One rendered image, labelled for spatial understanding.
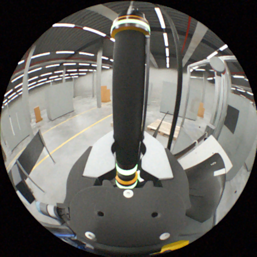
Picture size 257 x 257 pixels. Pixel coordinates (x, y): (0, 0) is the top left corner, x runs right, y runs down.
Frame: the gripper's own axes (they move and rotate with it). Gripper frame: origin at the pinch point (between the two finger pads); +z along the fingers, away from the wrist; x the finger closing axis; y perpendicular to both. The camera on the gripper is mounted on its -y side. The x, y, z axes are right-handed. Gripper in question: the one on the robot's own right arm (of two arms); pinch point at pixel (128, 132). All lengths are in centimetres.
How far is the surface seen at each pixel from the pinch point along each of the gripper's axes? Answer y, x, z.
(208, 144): 14.4, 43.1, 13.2
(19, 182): 23, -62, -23
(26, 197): 34, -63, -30
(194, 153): 22.2, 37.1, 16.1
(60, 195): 147, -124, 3
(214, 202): 4.4, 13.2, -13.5
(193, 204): 6.9, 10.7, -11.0
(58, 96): 9, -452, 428
